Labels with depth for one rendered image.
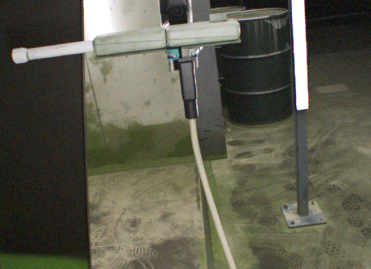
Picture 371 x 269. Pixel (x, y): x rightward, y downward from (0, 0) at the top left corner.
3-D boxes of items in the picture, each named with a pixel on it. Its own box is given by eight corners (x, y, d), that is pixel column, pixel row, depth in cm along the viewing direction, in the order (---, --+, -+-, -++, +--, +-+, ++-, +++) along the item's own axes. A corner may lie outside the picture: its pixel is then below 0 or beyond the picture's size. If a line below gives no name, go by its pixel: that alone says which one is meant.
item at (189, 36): (241, 107, 95) (236, 9, 85) (244, 115, 91) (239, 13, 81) (40, 131, 95) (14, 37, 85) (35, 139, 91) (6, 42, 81)
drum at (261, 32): (218, 113, 372) (207, 16, 339) (275, 101, 383) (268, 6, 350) (243, 134, 319) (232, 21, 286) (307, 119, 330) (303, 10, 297)
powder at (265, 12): (210, 19, 338) (210, 17, 338) (268, 10, 349) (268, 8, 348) (233, 24, 290) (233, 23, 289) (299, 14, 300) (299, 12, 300)
